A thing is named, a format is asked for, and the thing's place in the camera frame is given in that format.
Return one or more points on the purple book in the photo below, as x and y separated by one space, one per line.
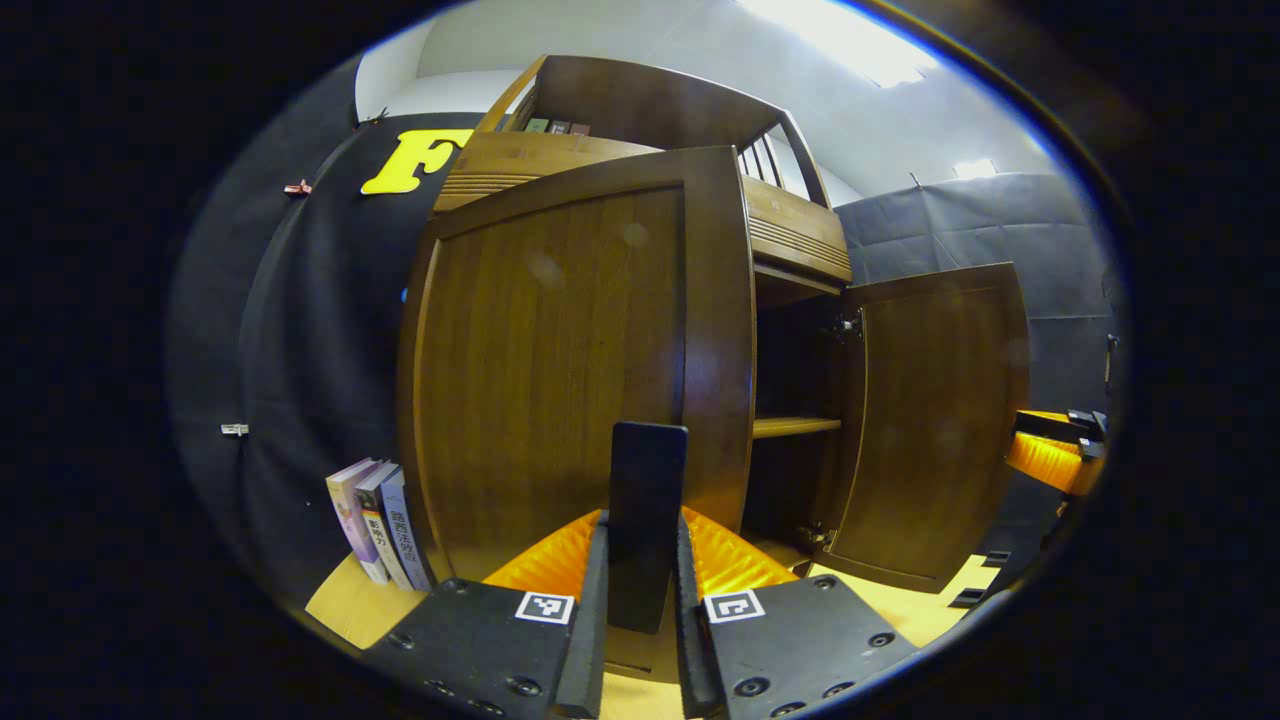
350 510

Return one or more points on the wooden shoe cabinet door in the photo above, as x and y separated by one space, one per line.
930 420
550 380

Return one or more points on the black backdrop cloth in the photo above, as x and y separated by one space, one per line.
300 330

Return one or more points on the large ceiling light panel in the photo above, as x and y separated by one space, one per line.
850 40

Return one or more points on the dark book with yellow print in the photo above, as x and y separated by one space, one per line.
378 530

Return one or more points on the small black block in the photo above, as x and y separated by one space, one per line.
998 558
968 598

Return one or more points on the metal door hinge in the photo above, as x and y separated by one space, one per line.
816 535
848 325

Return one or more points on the blue-grey book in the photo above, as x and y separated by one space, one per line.
400 530

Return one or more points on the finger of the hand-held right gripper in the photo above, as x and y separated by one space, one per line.
1045 425
1050 460

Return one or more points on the wooden double-door shoe cabinet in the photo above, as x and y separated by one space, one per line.
640 100

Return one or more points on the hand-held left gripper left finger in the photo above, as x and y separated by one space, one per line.
590 640

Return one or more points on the small ceiling light panel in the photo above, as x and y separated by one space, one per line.
975 168

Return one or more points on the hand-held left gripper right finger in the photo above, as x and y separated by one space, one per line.
692 650

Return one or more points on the wooden inner shelf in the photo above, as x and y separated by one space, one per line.
795 427

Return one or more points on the copper cloth clip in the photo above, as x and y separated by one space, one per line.
298 187

